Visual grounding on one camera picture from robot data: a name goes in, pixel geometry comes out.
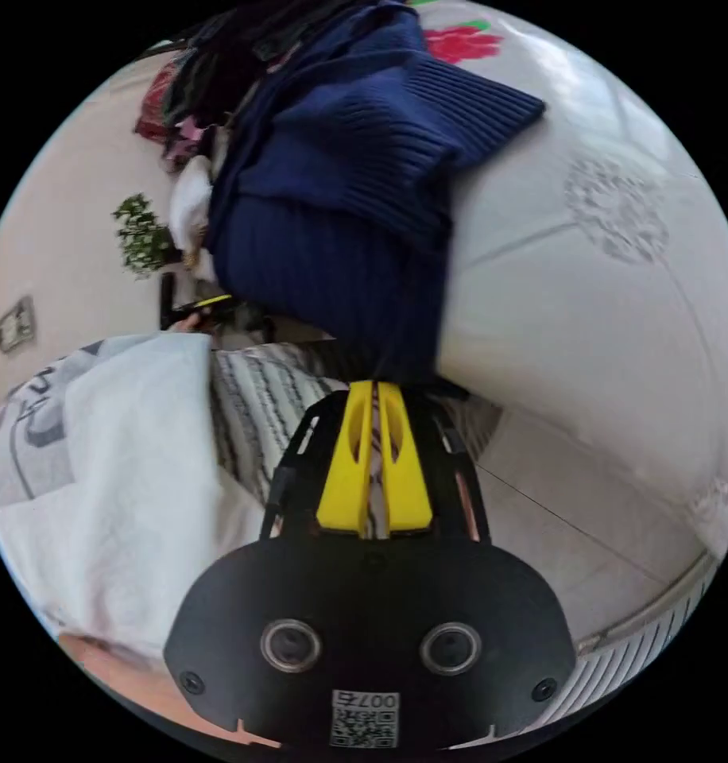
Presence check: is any green plant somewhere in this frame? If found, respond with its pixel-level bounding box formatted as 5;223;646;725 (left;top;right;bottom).
112;192;176;280

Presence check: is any navy blue long sleeve sweater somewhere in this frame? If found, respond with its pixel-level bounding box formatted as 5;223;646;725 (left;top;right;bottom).
206;0;548;387

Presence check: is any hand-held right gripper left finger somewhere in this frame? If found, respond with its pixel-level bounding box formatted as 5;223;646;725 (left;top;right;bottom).
316;381;374;533

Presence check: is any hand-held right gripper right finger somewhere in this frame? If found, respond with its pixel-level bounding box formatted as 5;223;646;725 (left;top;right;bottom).
378;381;435;539

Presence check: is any pile of clothes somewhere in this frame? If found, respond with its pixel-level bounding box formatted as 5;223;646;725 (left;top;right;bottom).
133;0;365;282

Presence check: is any person's body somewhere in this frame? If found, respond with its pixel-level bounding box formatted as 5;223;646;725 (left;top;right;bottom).
0;331;348;660

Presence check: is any bed with flower print sheet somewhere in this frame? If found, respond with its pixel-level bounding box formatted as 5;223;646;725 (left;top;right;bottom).
409;0;728;559

